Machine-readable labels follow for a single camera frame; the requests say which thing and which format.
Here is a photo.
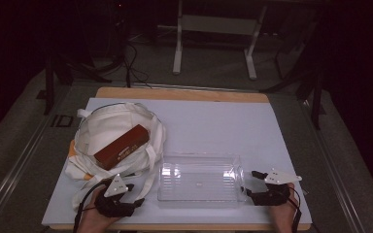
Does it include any clear plastic container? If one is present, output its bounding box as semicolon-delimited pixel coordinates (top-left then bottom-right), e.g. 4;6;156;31
156;153;248;204

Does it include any white table mat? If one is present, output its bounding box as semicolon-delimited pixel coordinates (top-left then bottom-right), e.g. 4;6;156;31
41;97;313;227

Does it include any black floor cable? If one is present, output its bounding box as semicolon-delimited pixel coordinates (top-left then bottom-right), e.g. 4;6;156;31
121;41;153;89

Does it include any white cloth tote bag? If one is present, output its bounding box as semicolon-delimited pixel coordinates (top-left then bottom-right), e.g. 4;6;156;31
65;102;167;211

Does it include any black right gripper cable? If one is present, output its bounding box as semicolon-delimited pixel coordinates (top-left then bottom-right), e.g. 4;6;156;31
288;186;303;233

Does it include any person's left hand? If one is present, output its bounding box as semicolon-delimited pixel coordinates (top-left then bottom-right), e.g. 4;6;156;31
77;186;121;233

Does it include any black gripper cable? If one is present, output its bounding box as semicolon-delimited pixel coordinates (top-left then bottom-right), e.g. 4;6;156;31
288;186;303;233
73;180;112;233

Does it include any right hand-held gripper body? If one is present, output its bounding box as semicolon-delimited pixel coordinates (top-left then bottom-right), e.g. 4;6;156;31
251;167;303;207

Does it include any person's right hand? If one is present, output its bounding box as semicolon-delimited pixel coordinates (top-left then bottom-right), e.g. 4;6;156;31
267;182;301;233

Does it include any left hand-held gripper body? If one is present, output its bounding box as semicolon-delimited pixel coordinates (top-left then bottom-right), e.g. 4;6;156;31
94;174;136;218

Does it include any brown rectangular box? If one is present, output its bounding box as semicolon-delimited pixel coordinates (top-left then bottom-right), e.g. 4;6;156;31
93;123;151;171

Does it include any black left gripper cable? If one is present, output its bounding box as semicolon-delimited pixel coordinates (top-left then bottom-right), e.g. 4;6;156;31
73;180;112;233

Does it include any black metal stand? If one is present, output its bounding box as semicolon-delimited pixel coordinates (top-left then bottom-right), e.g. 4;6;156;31
43;52;114;117
259;61;327;131

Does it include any white metal stand frame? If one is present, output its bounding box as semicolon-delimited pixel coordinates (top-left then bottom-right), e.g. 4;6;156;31
172;0;269;82

